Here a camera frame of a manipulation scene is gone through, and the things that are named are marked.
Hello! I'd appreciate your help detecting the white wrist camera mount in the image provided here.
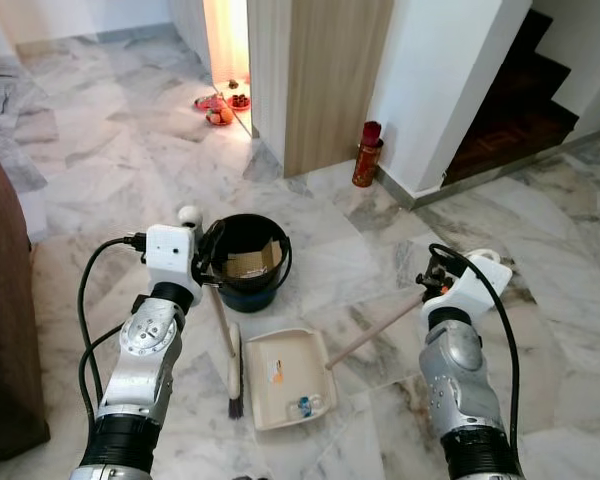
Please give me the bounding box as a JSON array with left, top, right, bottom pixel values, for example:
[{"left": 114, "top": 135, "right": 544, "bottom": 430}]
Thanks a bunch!
[
  {"left": 443, "top": 249, "right": 514, "bottom": 326},
  {"left": 144, "top": 224, "right": 203, "bottom": 299}
]

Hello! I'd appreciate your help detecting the brown cardboard box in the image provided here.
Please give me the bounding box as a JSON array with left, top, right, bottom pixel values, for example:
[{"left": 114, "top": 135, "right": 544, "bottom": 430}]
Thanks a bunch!
[{"left": 224, "top": 239, "right": 285, "bottom": 280}]

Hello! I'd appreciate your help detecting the dark wooden staircase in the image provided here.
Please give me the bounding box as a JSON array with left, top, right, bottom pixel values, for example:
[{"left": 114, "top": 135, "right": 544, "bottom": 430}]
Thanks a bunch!
[{"left": 444, "top": 8, "right": 582, "bottom": 187}]

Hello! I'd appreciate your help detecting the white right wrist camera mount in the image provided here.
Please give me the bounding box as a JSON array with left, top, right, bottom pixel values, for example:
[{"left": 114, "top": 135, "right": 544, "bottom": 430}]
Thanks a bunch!
[{"left": 443, "top": 249, "right": 514, "bottom": 326}]

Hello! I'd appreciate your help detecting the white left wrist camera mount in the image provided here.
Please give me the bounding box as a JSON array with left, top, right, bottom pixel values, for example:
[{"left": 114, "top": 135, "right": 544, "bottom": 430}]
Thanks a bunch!
[{"left": 144, "top": 224, "right": 203, "bottom": 299}]

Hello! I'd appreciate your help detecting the red cylindrical canister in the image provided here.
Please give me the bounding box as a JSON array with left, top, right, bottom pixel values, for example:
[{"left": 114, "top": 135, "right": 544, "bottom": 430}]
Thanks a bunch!
[{"left": 351, "top": 120, "right": 385, "bottom": 189}]

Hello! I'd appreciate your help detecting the beige dustpan with wooden handle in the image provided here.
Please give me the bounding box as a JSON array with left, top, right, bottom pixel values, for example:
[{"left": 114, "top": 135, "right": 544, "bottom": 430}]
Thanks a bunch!
[{"left": 244, "top": 293, "right": 428, "bottom": 433}]

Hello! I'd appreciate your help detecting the grey crumpled cloth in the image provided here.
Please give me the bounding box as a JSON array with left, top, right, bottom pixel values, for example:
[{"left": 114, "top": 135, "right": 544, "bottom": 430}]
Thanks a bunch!
[{"left": 0, "top": 68, "right": 59, "bottom": 193}]

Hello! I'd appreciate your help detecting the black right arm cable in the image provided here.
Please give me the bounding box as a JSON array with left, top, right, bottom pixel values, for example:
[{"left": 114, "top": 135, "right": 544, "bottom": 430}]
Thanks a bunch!
[{"left": 427, "top": 242, "right": 522, "bottom": 476}]

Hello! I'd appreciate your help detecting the red offering plate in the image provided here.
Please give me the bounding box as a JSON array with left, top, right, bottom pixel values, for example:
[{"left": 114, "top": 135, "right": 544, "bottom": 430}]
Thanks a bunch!
[{"left": 192, "top": 94, "right": 229, "bottom": 113}]

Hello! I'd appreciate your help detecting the wooden-handled broom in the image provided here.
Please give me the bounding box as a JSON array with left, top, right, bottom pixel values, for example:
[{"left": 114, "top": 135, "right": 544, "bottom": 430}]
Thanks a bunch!
[{"left": 177, "top": 204, "right": 247, "bottom": 420}]

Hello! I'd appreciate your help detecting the brown sofa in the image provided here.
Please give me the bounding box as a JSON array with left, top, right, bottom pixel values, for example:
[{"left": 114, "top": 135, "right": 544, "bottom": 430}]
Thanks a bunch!
[{"left": 0, "top": 143, "right": 52, "bottom": 463}]

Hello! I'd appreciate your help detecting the wood veneer wall panel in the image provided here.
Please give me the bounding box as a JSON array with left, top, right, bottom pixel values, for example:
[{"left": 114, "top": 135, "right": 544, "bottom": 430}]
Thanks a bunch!
[{"left": 247, "top": 0, "right": 396, "bottom": 180}]

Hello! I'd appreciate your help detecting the black plastic bucket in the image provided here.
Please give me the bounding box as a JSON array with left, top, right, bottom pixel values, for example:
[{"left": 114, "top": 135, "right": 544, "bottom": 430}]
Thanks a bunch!
[{"left": 204, "top": 212, "right": 294, "bottom": 314}]

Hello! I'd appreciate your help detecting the small clear plastic bottle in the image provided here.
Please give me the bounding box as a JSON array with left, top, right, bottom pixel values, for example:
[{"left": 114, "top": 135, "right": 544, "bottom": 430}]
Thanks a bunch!
[{"left": 290, "top": 396, "right": 327, "bottom": 418}]

